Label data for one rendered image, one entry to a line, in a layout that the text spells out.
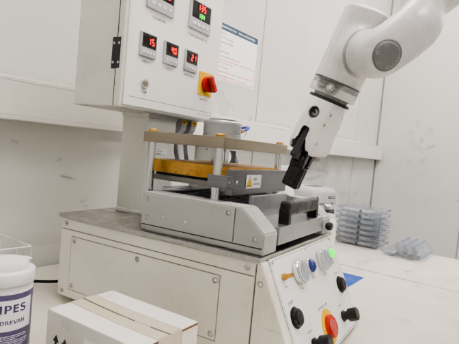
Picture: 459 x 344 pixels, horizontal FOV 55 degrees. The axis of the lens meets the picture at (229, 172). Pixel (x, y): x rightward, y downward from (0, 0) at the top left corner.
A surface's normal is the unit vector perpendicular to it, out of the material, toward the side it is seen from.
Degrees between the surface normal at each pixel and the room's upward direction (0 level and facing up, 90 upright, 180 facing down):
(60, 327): 86
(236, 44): 90
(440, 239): 90
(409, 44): 107
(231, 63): 90
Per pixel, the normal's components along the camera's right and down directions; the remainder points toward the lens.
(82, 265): -0.51, 0.00
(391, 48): 0.13, 0.20
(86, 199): 0.80, 0.11
